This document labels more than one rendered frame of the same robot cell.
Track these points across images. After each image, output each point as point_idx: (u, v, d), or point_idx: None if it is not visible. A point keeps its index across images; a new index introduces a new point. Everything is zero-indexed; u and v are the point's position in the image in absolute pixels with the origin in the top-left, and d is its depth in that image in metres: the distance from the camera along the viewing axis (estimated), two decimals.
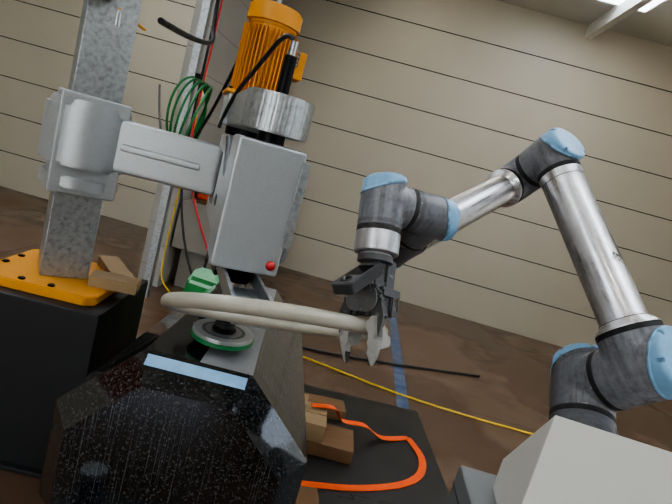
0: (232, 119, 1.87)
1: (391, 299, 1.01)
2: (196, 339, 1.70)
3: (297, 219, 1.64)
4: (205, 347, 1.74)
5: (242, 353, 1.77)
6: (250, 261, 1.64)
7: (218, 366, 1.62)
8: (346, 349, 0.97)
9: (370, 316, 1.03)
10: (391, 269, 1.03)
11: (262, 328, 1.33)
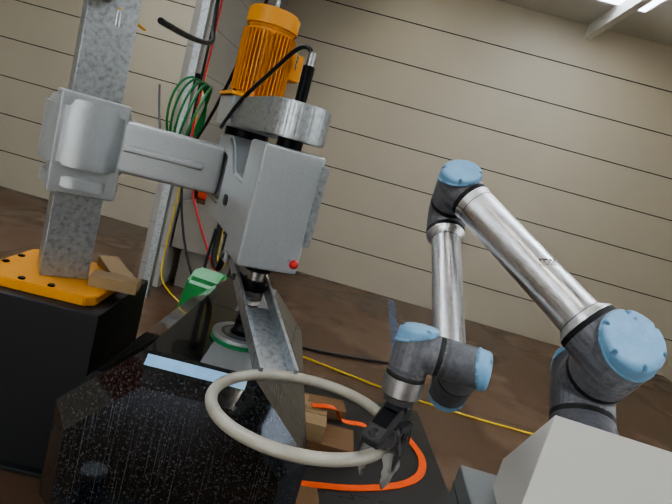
0: (244, 122, 1.95)
1: (406, 429, 1.19)
2: (235, 349, 1.78)
3: (316, 220, 1.76)
4: (205, 347, 1.74)
5: (242, 353, 1.77)
6: (273, 260, 1.75)
7: (218, 366, 1.62)
8: (362, 467, 1.18)
9: None
10: None
11: (282, 381, 1.51)
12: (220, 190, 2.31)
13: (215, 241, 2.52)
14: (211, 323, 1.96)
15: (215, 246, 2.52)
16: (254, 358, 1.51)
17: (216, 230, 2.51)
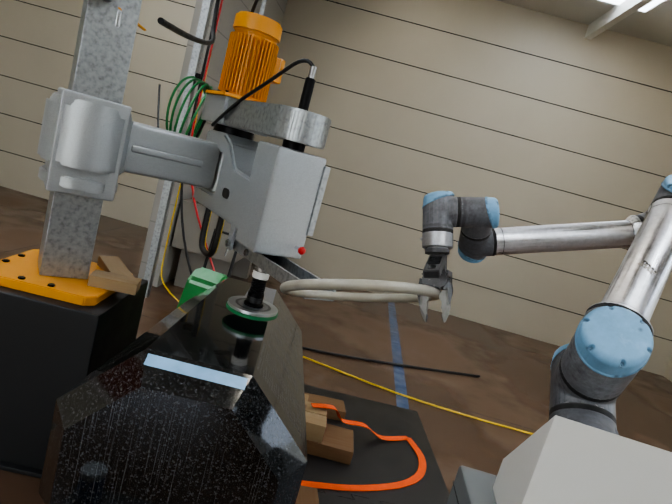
0: (245, 124, 2.17)
1: (448, 277, 1.51)
2: None
3: (318, 212, 2.05)
4: (205, 347, 1.74)
5: (242, 353, 1.77)
6: (283, 247, 2.02)
7: (218, 366, 1.62)
8: (426, 313, 1.46)
9: None
10: (445, 257, 1.52)
11: (324, 300, 1.75)
12: (215, 184, 2.51)
13: (202, 229, 2.71)
14: (211, 323, 1.96)
15: (203, 234, 2.72)
16: None
17: (203, 219, 2.71)
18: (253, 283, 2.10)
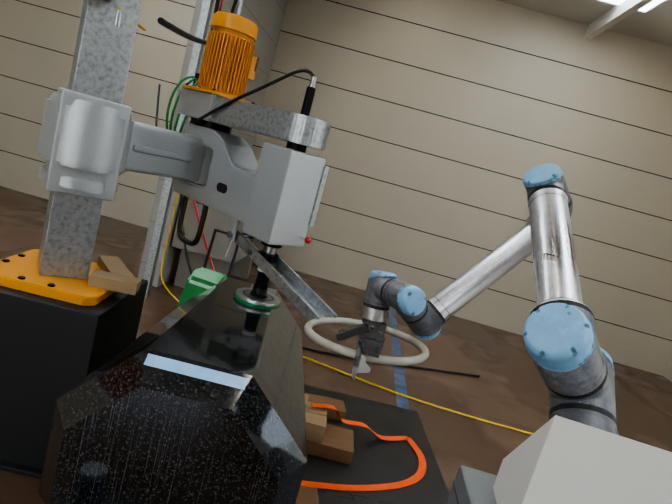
0: (242, 124, 2.35)
1: (376, 346, 1.71)
2: None
3: (319, 205, 2.34)
4: (205, 347, 1.74)
5: (242, 353, 1.77)
6: (291, 238, 2.29)
7: (218, 366, 1.62)
8: None
9: None
10: (380, 328, 1.71)
11: (327, 324, 2.14)
12: (200, 177, 2.65)
13: (180, 219, 2.83)
14: (211, 323, 1.96)
15: (181, 223, 2.83)
16: (307, 311, 2.10)
17: (181, 209, 2.82)
18: (259, 276, 2.35)
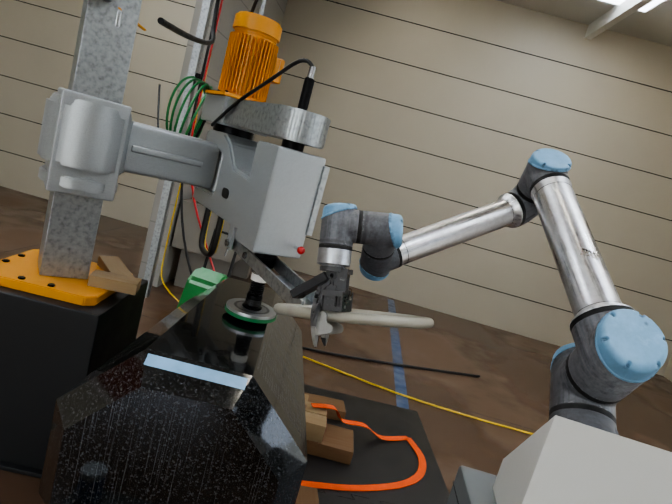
0: (244, 124, 2.18)
1: (338, 297, 1.32)
2: None
3: (318, 211, 2.05)
4: (205, 347, 1.74)
5: (242, 353, 1.77)
6: (282, 247, 2.02)
7: (218, 366, 1.62)
8: (322, 336, 1.38)
9: (345, 311, 1.36)
10: (341, 274, 1.33)
11: None
12: (215, 184, 2.51)
13: (202, 229, 2.72)
14: (211, 323, 1.96)
15: (202, 234, 2.72)
16: (292, 298, 1.76)
17: (203, 219, 2.71)
18: (251, 285, 2.11)
